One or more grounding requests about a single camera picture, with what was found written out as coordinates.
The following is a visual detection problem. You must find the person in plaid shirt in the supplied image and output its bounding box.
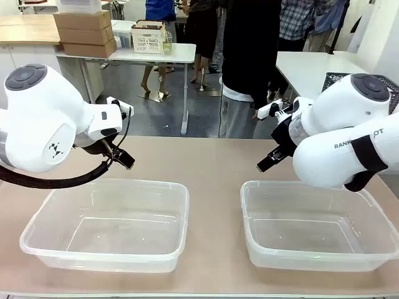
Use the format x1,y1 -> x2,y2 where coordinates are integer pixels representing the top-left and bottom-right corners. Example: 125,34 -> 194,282
278,0 -> 316,52

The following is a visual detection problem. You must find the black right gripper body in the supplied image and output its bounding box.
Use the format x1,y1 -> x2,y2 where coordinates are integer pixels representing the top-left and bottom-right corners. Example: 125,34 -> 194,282
271,115 -> 297,157

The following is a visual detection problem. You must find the right arm white wrist camera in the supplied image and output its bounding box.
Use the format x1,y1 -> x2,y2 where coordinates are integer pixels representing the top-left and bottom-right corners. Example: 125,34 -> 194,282
257,98 -> 294,125

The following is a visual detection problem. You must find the person in khaki trousers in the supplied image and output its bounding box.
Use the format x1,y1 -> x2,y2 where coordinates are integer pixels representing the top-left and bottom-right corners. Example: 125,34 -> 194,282
307,0 -> 347,53

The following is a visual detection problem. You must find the clear storage box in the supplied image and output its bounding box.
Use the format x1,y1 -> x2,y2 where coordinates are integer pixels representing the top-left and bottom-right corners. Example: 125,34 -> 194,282
111,20 -> 137,50

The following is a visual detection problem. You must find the person in blue shirt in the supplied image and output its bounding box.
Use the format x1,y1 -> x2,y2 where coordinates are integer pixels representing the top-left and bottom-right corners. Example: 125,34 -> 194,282
140,0 -> 178,98

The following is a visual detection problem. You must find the large white table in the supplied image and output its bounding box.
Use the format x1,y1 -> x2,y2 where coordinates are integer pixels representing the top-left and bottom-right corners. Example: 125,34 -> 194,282
275,50 -> 399,101

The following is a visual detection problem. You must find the white table with legs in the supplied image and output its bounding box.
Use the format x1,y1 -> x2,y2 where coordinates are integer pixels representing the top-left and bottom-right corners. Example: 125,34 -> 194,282
55,42 -> 198,136

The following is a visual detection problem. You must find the clear plastic bin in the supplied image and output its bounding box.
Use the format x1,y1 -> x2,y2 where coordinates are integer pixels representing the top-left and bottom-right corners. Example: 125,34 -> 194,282
239,179 -> 399,272
19,178 -> 190,274

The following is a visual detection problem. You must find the white perforated basket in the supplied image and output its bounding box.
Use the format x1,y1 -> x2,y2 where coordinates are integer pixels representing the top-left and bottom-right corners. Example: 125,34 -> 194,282
130,19 -> 166,55

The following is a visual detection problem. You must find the left arm black cable sleeve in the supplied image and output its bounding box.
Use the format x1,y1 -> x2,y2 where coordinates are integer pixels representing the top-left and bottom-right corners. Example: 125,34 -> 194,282
0,158 -> 112,190

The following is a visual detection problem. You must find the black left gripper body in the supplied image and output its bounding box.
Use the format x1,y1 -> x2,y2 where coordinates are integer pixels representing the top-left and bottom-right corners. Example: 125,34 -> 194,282
73,132 -> 125,160

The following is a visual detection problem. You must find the right arm black cable sleeve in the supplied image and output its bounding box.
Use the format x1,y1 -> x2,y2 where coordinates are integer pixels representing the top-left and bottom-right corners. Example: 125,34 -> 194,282
344,135 -> 389,192

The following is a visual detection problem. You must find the person in black top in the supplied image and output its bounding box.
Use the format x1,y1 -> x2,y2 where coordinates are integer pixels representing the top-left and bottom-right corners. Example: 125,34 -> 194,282
219,0 -> 283,140

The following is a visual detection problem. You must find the flat cardboard box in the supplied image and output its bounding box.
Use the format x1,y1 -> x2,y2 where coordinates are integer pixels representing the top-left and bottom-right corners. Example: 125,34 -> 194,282
57,25 -> 115,45
62,38 -> 118,59

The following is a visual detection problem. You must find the white plastic crate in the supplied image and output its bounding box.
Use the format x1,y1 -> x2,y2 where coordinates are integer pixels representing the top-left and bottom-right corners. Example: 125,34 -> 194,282
58,0 -> 98,14

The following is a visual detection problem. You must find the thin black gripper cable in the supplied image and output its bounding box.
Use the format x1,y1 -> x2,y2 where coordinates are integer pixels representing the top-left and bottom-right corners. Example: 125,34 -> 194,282
109,105 -> 135,156

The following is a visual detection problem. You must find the clear plastic cup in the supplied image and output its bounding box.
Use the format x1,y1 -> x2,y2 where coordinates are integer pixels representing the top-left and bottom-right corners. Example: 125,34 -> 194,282
161,31 -> 173,54

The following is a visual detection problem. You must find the person in black skirt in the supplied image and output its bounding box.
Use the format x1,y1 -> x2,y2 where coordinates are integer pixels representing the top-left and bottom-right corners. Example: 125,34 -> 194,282
186,0 -> 223,88

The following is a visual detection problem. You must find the dark grey perforated basket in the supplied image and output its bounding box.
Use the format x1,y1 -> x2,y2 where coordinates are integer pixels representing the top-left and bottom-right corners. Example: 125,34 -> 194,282
325,72 -> 399,115

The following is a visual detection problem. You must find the arm black cable sleeve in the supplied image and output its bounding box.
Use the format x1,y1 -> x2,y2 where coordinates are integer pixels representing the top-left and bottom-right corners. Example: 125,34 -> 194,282
344,135 -> 389,192
0,158 -> 112,190

